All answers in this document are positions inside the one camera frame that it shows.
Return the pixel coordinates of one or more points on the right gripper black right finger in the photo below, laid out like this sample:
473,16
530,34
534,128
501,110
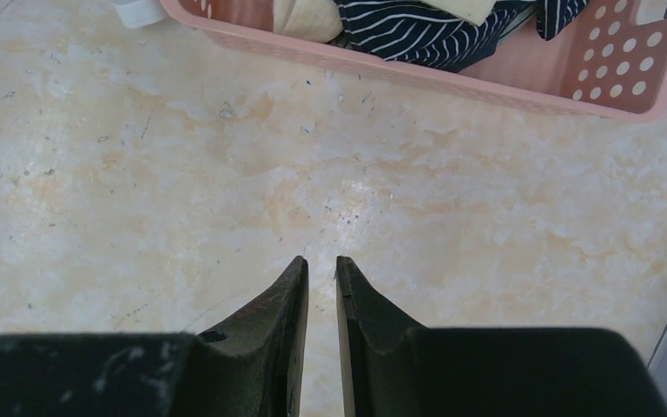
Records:
392,365

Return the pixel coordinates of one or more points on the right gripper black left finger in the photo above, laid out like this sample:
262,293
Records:
249,364

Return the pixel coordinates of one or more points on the navy white striped underwear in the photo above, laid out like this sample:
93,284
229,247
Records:
419,33

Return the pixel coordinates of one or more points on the navy underwear beige waistband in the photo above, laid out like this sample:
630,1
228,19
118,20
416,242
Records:
312,20

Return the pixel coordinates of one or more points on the black underwear beige waistband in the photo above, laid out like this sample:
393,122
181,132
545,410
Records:
474,12

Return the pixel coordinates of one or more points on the pink plastic basket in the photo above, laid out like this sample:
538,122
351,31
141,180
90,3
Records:
604,64

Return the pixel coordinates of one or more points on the silver clothes rack rail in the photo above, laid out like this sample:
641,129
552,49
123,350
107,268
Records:
135,14

